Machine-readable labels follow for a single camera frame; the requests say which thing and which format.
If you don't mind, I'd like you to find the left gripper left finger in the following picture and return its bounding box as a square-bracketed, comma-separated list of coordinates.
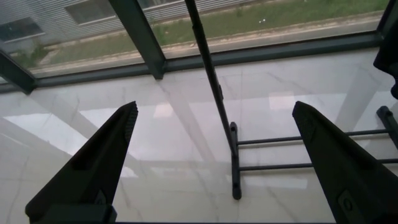
[24, 100, 139, 223]

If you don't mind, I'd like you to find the black garment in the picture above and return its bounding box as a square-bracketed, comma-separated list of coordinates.
[373, 18, 398, 100]

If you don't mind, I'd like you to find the window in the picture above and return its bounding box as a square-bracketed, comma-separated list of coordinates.
[0, 0, 398, 95]

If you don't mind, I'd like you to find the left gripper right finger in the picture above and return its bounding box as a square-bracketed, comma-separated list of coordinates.
[292, 100, 398, 223]

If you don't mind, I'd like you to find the black clothes rack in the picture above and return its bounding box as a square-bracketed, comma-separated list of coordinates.
[184, 0, 398, 201]

